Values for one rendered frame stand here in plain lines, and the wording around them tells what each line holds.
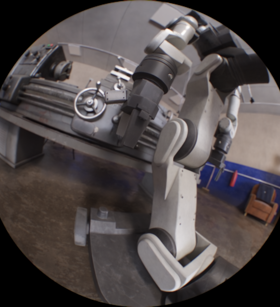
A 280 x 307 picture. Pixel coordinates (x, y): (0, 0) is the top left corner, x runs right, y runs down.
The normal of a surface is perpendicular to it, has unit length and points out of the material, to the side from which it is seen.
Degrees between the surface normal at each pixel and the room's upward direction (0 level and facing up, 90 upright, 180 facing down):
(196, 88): 115
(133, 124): 101
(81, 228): 43
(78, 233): 55
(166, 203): 90
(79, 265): 0
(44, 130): 90
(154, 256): 90
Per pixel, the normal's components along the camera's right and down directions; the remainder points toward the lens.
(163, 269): -0.85, -0.31
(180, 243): 0.53, -0.53
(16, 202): 0.36, -0.93
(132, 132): 0.32, 0.35
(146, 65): -0.40, 0.01
